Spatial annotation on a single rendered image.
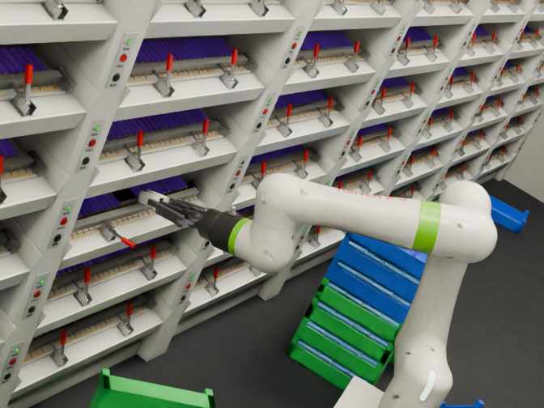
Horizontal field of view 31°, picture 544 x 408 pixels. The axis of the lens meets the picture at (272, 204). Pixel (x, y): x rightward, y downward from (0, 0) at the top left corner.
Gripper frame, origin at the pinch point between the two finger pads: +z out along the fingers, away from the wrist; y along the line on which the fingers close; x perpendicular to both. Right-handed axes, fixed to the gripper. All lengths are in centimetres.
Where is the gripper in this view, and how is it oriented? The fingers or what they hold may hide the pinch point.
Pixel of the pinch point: (153, 199)
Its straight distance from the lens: 239.0
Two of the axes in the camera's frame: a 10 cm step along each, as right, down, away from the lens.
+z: -8.2, -3.3, 4.6
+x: -2.1, 9.3, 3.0
